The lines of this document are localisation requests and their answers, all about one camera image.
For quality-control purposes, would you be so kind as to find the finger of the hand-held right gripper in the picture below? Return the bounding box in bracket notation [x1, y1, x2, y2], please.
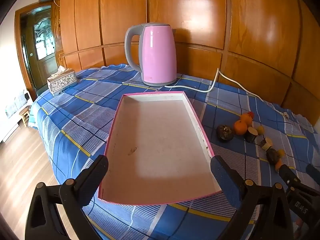
[279, 164, 304, 193]
[305, 164, 320, 180]

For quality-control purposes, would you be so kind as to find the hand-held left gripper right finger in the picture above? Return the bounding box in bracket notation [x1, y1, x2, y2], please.
[210, 155, 293, 240]

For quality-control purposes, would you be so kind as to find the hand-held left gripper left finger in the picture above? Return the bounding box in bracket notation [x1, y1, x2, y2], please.
[25, 154, 109, 240]

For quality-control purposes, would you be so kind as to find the small dark brown fruit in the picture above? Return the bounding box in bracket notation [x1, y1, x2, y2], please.
[266, 148, 280, 165]

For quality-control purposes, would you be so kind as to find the small purple-skinned cut piece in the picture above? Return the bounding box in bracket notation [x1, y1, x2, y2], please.
[259, 137, 273, 152]

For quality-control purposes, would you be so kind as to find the large dark brown fruit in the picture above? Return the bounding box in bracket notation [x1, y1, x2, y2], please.
[216, 124, 235, 142]

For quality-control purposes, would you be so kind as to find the large purple-skinned cut piece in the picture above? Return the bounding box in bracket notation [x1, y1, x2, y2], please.
[244, 127, 258, 143]

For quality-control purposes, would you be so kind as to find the orange mandarin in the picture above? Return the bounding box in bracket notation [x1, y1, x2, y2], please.
[240, 114, 253, 127]
[234, 120, 248, 136]

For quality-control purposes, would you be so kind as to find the pink shallow cardboard box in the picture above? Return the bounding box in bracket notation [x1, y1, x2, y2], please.
[97, 92, 222, 205]

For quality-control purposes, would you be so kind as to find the blue plaid tablecloth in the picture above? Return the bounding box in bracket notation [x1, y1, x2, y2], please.
[29, 64, 320, 240]

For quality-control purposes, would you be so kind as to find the small wooden stool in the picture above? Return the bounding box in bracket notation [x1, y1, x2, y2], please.
[19, 106, 31, 128]

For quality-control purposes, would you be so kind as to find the patterned tissue box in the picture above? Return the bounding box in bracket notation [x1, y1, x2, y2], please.
[47, 65, 77, 96]

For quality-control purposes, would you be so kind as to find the wooden glazed door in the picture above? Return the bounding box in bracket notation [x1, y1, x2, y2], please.
[15, 2, 63, 93]

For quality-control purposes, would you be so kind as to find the pink electric kettle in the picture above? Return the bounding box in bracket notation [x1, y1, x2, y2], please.
[124, 23, 177, 87]

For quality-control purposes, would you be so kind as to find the wooden panelled wardrobe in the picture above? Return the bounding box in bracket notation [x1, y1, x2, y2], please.
[51, 0, 320, 130]

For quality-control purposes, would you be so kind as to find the white power cord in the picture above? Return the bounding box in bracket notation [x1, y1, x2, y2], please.
[164, 68, 292, 121]

